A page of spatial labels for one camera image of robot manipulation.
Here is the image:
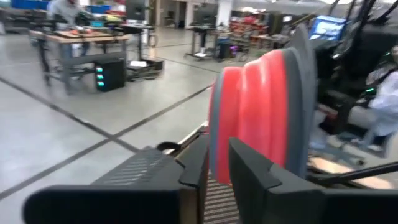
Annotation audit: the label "black computer tower teal lights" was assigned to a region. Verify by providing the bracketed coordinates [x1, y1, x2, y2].
[94, 58, 127, 93]

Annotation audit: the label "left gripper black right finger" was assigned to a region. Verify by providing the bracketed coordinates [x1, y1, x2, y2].
[228, 136, 398, 224]

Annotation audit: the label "standing person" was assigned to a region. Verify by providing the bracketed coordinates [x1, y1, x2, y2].
[46, 0, 91, 57]

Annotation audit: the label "wooden top work table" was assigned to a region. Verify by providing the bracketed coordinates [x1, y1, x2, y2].
[29, 29, 131, 94]

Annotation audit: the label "black clamp handle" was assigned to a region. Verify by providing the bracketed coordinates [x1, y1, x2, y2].
[156, 141, 182, 155]

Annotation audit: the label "red collapsible colander grey rim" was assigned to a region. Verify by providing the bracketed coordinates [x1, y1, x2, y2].
[207, 23, 318, 186]

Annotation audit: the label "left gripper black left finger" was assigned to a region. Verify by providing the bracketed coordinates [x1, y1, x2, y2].
[22, 133, 210, 224]

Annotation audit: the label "black standing desk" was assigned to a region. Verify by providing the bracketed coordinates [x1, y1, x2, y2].
[183, 24, 218, 60]

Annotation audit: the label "seated person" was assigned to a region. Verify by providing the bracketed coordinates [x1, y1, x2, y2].
[348, 43, 398, 153]

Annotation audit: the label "storage shelf with red items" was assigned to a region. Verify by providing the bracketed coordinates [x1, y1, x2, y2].
[229, 15, 271, 54]

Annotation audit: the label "blue lit monitor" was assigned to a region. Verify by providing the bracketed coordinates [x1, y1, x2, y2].
[308, 14, 348, 43]

